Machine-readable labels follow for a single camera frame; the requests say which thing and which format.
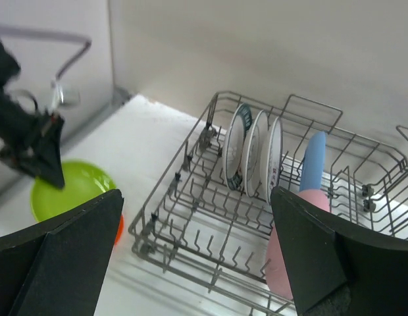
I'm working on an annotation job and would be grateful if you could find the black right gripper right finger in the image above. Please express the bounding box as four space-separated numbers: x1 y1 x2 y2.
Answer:
270 186 408 315

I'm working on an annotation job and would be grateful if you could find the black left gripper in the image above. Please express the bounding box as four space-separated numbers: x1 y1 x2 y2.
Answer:
0 112 65 189

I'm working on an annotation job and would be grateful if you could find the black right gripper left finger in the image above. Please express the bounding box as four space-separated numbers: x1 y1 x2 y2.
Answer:
0 189 124 315

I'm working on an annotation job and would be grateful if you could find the pink plate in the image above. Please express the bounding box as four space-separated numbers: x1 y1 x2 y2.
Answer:
265 189 330 300

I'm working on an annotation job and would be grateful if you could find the orange plate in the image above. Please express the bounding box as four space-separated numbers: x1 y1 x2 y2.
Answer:
114 215 124 246

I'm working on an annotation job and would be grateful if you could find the blue plate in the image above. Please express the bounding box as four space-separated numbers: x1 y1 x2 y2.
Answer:
299 131 326 192

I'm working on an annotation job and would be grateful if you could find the patterned white plate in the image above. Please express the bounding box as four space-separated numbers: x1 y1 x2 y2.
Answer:
260 117 283 205

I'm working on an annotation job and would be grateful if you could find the white blue-rimmed plate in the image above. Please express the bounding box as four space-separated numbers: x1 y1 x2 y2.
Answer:
242 110 268 198

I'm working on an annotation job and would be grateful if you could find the white plate with green rim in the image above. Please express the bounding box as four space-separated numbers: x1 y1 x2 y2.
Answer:
222 103 253 190

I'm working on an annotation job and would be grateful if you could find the left aluminium rail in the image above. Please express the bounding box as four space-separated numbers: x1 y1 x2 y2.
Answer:
0 88 132 205

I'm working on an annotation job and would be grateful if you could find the grey wire dish rack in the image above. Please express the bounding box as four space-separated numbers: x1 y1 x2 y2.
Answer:
128 92 408 315

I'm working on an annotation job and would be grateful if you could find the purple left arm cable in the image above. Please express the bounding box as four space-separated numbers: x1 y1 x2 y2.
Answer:
0 22 92 83

